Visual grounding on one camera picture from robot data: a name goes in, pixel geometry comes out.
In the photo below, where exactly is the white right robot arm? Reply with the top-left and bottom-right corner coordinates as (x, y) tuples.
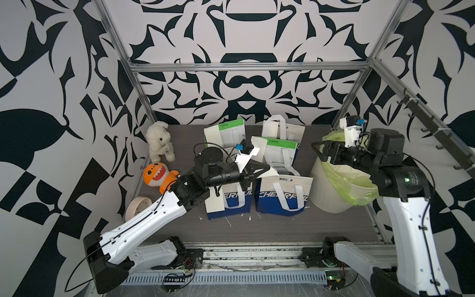
(311, 128), (456, 297)

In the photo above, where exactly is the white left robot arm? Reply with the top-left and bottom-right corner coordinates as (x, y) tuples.
(83, 147), (277, 294)

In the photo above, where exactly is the green white middle bag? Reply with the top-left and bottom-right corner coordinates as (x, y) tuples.
(263, 137), (300, 176)

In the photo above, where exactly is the green white bag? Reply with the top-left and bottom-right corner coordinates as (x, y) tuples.
(218, 119), (246, 152)
(263, 137), (300, 176)

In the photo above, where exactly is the white receipt on middle bag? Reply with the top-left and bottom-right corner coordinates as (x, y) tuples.
(251, 136), (267, 163)

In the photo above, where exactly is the white receipt on bag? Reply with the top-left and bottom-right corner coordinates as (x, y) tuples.
(205, 186), (225, 214)
(251, 136), (267, 163)
(204, 125), (223, 147)

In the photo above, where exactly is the blue white front left bag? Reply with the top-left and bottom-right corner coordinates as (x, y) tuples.
(207, 183), (252, 220)

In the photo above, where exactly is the green plastic bin liner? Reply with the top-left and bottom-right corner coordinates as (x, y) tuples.
(319, 158), (379, 206)

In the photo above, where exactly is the blue white front right bag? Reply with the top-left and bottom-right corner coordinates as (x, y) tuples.
(254, 175), (313, 217)

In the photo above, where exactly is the white round trash bin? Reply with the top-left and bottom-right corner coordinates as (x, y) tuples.
(309, 158), (354, 214)

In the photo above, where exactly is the white receipt on left bag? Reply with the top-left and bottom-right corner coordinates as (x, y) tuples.
(205, 186), (225, 214)

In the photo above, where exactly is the white blue back right bag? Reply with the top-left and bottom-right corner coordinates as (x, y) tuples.
(261, 115), (305, 144)

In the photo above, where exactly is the green white back left bag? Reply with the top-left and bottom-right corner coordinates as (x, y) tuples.
(218, 119), (246, 152)

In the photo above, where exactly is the white receipt on back bag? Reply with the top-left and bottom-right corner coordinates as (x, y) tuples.
(204, 125), (223, 147)

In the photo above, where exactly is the orange plush monster toy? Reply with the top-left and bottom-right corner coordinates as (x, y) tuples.
(143, 162), (179, 194)

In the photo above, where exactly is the white plush rabbit toy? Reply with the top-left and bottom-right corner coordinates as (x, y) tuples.
(145, 121), (176, 163)

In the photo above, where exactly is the white tape roll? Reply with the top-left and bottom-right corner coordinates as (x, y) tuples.
(125, 196), (152, 222)

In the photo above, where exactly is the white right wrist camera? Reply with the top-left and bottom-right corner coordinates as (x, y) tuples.
(339, 115), (367, 148)

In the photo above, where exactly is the black wall hook rail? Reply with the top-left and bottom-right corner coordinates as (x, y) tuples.
(396, 89), (475, 179)

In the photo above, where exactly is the aluminium frame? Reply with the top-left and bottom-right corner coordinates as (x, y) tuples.
(95, 1), (475, 248)

